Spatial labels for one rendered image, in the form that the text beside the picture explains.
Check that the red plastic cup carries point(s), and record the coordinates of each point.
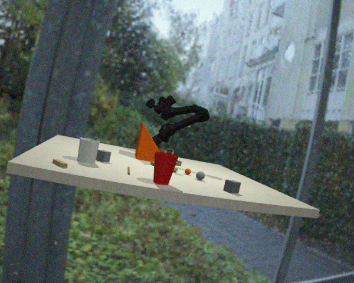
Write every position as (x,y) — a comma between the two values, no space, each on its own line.
(163,167)

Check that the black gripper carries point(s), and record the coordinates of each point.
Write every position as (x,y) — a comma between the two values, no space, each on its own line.
(151,103)

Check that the grey ball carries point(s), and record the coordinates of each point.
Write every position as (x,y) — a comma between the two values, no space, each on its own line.
(200,175)

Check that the white mug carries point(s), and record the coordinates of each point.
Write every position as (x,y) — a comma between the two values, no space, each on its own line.
(88,149)

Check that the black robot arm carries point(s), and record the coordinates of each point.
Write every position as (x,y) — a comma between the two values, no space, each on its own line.
(167,130)

